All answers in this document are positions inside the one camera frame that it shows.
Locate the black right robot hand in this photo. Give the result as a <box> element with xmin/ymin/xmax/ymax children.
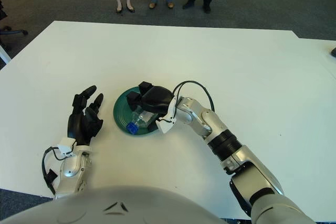
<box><xmin>126</xmin><ymin>81</ymin><xmax>175</xmax><ymax>130</ymax></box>

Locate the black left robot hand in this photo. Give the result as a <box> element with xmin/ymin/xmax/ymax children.
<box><xmin>67</xmin><ymin>85</ymin><xmax>104</xmax><ymax>146</ymax></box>

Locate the clear bottle with blue cap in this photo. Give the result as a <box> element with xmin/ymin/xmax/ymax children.
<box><xmin>125</xmin><ymin>110</ymin><xmax>155</xmax><ymax>135</ymax></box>

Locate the green round plate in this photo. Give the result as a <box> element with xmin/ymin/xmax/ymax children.
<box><xmin>113</xmin><ymin>85</ymin><xmax>163</xmax><ymax>137</ymax></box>

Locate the grey robot torso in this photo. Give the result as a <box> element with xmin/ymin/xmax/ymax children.
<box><xmin>0</xmin><ymin>186</ymin><xmax>226</xmax><ymax>224</ymax></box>

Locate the black office chair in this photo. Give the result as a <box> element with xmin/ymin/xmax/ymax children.
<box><xmin>0</xmin><ymin>0</ymin><xmax>29</xmax><ymax>51</ymax></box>

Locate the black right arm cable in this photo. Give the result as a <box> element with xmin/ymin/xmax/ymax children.
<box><xmin>172</xmin><ymin>80</ymin><xmax>216</xmax><ymax>112</ymax></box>

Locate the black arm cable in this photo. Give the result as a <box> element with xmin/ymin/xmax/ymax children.
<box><xmin>172</xmin><ymin>80</ymin><xmax>216</xmax><ymax>112</ymax></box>
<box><xmin>41</xmin><ymin>146</ymin><xmax>66</xmax><ymax>196</ymax></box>

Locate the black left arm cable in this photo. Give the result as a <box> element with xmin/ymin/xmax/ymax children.
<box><xmin>41</xmin><ymin>146</ymin><xmax>66</xmax><ymax>196</ymax></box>

